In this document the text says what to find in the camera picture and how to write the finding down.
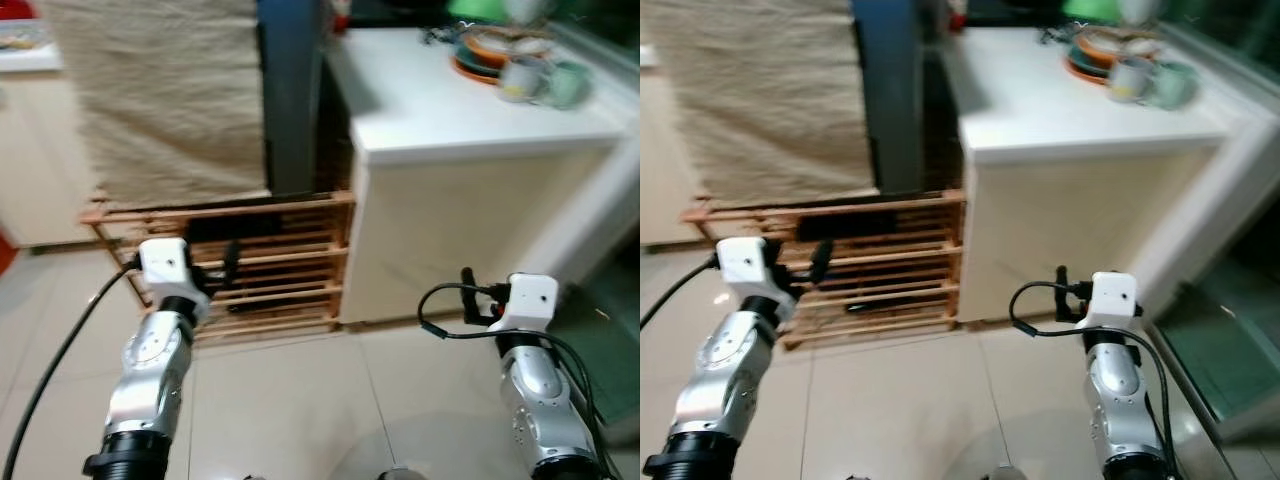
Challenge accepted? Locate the grey mini fridge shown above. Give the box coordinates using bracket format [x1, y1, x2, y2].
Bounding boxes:
[852, 0, 926, 196]
[254, 0, 327, 198]

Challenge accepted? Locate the white cabinet block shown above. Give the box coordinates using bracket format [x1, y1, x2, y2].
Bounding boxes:
[328, 27, 641, 328]
[940, 27, 1233, 326]

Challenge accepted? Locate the wooden slatted rack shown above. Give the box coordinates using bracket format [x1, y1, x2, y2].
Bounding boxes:
[681, 189, 969, 350]
[79, 189, 358, 347]

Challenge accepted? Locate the white framed glass door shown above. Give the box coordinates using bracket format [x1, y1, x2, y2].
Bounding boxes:
[1130, 18, 1280, 446]
[535, 18, 641, 446]

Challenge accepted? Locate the beige woven cloth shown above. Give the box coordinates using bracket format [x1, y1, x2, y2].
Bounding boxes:
[645, 0, 881, 208]
[38, 0, 273, 208]

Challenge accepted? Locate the white grey mug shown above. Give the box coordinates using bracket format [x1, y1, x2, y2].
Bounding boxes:
[496, 54, 547, 104]
[1109, 54, 1157, 104]

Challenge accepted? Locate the pale green mug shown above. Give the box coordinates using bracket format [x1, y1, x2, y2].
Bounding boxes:
[540, 60, 597, 110]
[1150, 60, 1202, 110]

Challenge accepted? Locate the orange plate stack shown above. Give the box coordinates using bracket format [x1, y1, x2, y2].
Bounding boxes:
[451, 29, 557, 87]
[1064, 29, 1167, 87]

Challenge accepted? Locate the bright green item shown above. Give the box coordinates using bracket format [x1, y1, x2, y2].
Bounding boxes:
[1062, 0, 1131, 21]
[445, 0, 521, 23]

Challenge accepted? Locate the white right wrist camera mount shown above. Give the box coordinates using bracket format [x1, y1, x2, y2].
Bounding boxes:
[487, 272, 560, 335]
[1076, 271, 1141, 332]

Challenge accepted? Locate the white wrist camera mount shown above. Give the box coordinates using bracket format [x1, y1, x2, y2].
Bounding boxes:
[487, 272, 560, 335]
[1076, 271, 1141, 332]
[137, 237, 192, 302]
[717, 237, 780, 302]

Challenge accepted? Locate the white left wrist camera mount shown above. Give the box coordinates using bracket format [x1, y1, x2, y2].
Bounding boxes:
[717, 237, 780, 302]
[137, 237, 192, 302]

